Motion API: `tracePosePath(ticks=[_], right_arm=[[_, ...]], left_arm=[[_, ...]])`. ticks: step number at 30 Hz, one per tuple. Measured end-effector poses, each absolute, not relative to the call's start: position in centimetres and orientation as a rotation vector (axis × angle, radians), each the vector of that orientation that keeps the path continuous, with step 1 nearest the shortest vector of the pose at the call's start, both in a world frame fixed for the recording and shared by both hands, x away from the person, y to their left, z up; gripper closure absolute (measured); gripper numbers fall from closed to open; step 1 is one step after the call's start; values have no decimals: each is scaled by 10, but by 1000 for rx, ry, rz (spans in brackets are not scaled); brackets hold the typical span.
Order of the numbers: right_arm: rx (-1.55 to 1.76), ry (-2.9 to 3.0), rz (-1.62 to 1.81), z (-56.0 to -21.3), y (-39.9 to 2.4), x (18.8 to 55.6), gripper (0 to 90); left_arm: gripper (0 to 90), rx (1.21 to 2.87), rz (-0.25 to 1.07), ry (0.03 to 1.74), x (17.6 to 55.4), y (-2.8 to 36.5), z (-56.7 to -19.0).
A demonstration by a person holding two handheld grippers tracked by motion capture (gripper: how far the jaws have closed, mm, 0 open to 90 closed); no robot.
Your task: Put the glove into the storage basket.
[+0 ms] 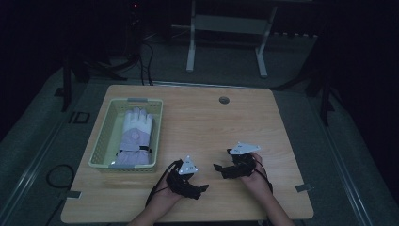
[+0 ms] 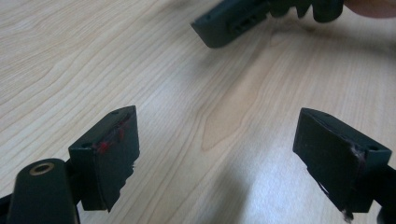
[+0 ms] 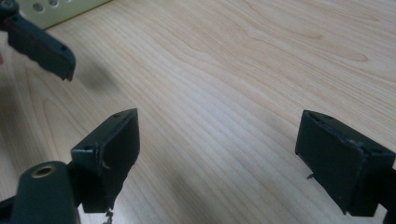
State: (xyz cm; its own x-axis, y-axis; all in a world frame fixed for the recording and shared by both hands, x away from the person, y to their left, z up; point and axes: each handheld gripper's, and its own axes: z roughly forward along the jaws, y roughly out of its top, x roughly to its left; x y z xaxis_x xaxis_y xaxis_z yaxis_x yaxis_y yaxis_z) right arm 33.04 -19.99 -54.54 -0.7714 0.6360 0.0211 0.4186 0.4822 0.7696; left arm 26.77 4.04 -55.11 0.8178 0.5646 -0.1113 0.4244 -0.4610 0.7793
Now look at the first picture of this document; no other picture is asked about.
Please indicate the person's right hand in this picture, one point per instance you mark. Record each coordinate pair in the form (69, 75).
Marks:
(258, 179)

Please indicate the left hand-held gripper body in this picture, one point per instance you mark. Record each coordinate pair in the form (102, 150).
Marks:
(187, 168)

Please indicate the cream plastic lattice basket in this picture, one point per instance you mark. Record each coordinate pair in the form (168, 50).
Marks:
(103, 139)

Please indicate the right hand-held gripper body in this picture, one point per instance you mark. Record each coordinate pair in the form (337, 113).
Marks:
(243, 163)

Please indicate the black tripod stand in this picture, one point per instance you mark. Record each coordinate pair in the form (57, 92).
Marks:
(325, 100)
(66, 84)

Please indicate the lilac and white ski glove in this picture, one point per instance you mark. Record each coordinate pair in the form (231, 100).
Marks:
(135, 135)

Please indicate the person's left hand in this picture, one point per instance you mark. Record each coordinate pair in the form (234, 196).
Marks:
(166, 194)

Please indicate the grey round table grommet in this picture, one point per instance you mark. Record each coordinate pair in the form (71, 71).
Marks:
(224, 100)

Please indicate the white metal stand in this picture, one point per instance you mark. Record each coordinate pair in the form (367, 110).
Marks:
(229, 24)

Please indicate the black rectangular floor frame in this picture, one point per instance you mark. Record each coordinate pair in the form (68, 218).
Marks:
(70, 117)

